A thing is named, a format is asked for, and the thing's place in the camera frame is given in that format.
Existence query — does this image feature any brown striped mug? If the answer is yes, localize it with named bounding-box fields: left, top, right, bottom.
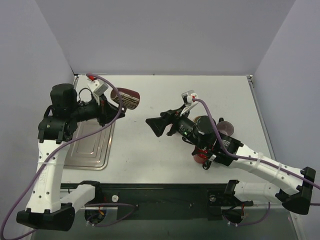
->
left=110, top=87, right=141, bottom=110

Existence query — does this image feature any red mug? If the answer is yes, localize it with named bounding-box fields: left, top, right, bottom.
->
left=191, top=147, right=211, bottom=170

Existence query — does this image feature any lavender mug with black handle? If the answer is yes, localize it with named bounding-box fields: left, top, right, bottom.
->
left=216, top=117, right=235, bottom=136

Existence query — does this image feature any pink mug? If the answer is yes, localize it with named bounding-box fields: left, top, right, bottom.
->
left=168, top=124, right=174, bottom=131

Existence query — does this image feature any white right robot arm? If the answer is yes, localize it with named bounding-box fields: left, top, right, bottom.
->
left=145, top=107, right=316, bottom=215

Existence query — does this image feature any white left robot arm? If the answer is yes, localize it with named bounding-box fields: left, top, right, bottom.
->
left=16, top=83, right=125, bottom=231

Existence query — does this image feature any stainless steel tray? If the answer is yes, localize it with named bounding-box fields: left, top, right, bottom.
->
left=64, top=124, right=115, bottom=171

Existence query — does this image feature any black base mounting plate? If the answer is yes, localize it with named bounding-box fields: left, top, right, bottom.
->
left=59, top=183, right=253, bottom=221

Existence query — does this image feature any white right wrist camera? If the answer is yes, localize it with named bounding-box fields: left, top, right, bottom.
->
left=181, top=90, right=199, bottom=115

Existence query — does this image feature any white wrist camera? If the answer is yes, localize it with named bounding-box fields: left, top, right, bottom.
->
left=181, top=90, right=199, bottom=115
left=87, top=79, right=109, bottom=97

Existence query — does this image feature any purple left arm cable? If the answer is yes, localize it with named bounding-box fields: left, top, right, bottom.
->
left=0, top=72, right=137, bottom=238

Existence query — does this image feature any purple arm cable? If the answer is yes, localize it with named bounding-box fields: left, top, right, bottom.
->
left=0, top=72, right=137, bottom=238
left=192, top=97, right=320, bottom=227

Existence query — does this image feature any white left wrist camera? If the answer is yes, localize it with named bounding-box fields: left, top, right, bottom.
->
left=87, top=79, right=109, bottom=97

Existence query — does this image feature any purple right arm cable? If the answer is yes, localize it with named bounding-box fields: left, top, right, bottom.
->
left=192, top=97, right=320, bottom=227

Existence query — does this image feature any aluminium table edge rail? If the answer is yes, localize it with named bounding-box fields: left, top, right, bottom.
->
left=246, top=74, right=282, bottom=181

